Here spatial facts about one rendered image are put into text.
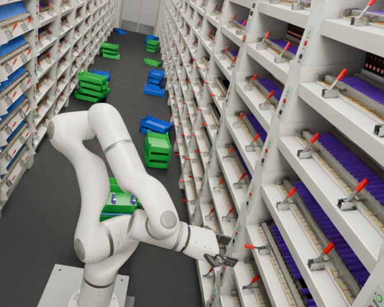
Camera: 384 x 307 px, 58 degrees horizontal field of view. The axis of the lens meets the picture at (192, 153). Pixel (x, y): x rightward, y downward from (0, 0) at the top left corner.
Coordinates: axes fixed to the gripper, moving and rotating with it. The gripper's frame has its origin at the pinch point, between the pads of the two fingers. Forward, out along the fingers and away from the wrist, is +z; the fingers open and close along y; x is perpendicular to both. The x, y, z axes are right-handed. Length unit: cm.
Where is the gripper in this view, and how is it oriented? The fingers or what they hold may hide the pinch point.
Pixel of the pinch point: (230, 251)
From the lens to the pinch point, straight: 109.8
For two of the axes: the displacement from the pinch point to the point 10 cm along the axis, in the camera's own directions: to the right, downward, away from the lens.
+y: 1.1, 4.6, -8.8
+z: 9.0, 3.3, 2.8
